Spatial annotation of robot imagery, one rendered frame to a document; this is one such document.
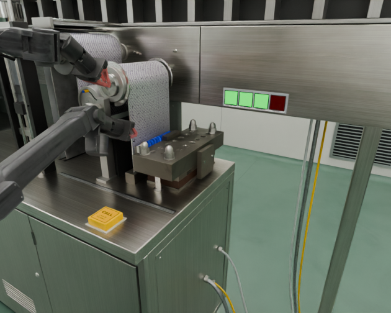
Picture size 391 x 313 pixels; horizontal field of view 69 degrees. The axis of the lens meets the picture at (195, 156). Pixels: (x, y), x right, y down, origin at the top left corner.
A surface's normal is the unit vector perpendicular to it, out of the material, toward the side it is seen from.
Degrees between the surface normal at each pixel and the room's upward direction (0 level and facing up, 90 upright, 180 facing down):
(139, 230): 0
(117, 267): 90
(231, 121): 90
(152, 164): 90
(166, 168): 90
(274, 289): 0
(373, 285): 0
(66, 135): 79
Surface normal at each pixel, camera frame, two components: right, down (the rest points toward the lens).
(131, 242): 0.01, -0.92
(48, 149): 0.97, -0.10
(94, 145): -0.20, -0.06
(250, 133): -0.49, 0.33
